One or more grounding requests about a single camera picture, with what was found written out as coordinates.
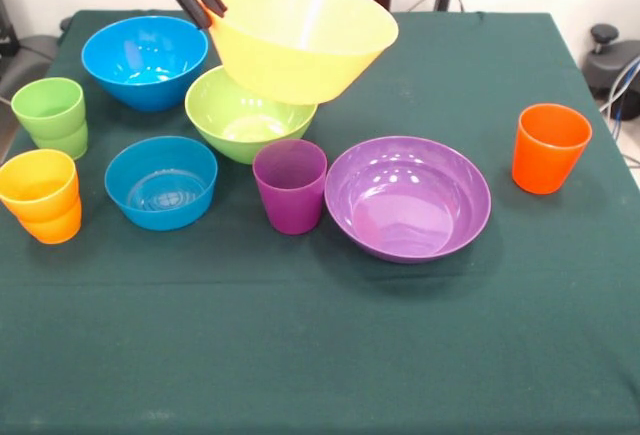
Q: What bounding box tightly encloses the red-orange cup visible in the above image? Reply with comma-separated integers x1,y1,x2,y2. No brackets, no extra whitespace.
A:
511,103,594,195

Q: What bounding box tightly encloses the purple cup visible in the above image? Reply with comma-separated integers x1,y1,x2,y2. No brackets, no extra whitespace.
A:
251,138,329,236

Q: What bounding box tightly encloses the green bowl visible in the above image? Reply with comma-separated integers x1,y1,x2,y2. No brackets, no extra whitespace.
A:
184,65,319,166

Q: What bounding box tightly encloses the green cup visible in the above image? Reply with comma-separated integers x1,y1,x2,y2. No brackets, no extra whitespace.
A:
10,77,87,144
34,122,90,161

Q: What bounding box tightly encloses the small blue bowl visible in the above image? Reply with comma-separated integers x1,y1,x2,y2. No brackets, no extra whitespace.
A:
103,135,219,232

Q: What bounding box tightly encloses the yellow bowl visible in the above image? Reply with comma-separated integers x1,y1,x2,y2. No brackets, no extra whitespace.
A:
199,0,400,106

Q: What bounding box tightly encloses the yellow cup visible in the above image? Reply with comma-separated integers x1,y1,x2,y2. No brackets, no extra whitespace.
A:
0,148,81,224

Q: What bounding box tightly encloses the black stand with knob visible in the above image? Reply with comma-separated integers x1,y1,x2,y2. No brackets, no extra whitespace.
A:
582,23,640,121

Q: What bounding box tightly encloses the dark green table cloth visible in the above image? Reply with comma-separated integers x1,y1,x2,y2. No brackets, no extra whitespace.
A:
0,8,640,435

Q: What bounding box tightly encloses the purple bowl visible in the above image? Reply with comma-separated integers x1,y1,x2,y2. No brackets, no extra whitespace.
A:
323,136,493,264

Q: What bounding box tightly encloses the blue cable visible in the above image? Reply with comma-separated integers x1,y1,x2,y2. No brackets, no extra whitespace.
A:
598,52,640,124

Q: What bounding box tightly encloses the dark equipment box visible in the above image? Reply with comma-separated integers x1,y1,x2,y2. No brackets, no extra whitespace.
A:
0,0,21,59

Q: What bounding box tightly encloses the large blue bowl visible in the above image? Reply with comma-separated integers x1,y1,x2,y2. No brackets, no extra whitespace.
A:
81,15,210,113

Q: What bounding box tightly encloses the orange cup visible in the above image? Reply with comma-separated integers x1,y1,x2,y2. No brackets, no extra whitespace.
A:
18,199,83,246

